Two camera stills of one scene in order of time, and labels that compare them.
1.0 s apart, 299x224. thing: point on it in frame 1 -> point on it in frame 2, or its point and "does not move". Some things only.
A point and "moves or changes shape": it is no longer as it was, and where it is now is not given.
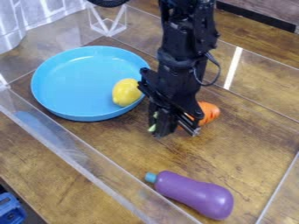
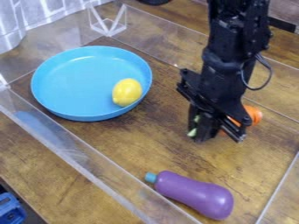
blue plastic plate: x=73 y=80 does not move
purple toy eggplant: x=210 y=199 does not move
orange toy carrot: x=210 y=115 moves or changes shape
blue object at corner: x=13 y=213 does not move
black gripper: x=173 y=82 -> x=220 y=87
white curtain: x=21 y=14 does not move
